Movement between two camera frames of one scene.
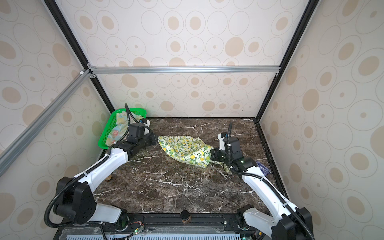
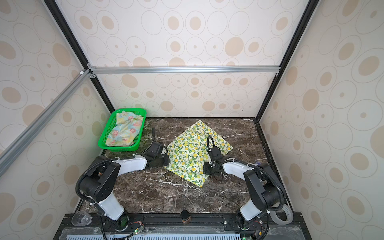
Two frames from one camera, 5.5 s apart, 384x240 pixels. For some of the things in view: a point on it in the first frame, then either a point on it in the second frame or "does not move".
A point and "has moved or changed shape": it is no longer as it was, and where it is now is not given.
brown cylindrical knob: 185,216 does not move
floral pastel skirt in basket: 121,126 does not move
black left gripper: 152,135 to 167,159
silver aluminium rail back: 252,69 does not move
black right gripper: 215,152 to 206,171
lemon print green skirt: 189,150 has moved or changed shape
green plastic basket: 111,123 does not move
